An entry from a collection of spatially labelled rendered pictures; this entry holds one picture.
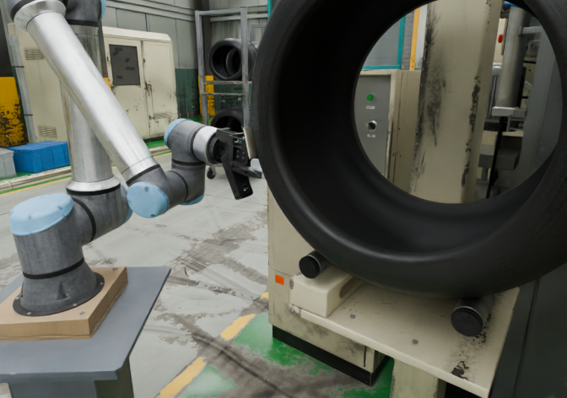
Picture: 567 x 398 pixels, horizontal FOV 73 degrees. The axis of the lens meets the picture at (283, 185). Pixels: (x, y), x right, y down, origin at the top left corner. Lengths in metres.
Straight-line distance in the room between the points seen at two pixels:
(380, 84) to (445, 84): 0.48
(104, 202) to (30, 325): 0.36
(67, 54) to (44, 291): 0.61
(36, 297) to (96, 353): 0.23
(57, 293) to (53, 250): 0.12
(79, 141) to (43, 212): 0.22
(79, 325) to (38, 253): 0.21
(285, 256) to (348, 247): 1.10
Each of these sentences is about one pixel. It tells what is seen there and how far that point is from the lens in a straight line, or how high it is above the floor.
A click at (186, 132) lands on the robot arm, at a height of 1.11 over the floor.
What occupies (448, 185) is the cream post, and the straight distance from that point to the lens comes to 0.98.
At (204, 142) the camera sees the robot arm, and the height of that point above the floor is 1.10.
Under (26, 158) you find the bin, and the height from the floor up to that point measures 0.19.
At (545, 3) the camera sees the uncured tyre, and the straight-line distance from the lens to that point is 0.53.
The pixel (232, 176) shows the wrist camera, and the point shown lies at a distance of 0.92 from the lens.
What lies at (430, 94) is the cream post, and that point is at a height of 1.21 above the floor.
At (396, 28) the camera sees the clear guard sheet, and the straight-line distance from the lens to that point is 1.37.
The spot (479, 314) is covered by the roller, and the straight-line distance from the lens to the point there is 0.66.
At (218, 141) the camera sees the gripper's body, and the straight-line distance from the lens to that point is 0.94.
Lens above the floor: 1.25
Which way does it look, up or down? 16 degrees down
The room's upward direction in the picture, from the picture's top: straight up
